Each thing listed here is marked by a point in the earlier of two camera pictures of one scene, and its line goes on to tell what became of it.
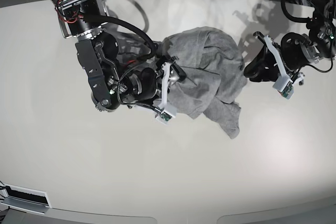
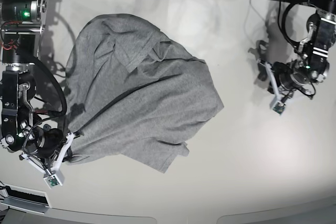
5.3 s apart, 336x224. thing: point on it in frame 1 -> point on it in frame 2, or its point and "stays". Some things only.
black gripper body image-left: (147, 83) -> (43, 140)
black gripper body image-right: (297, 51) -> (292, 75)
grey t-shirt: (211, 65) -> (134, 95)
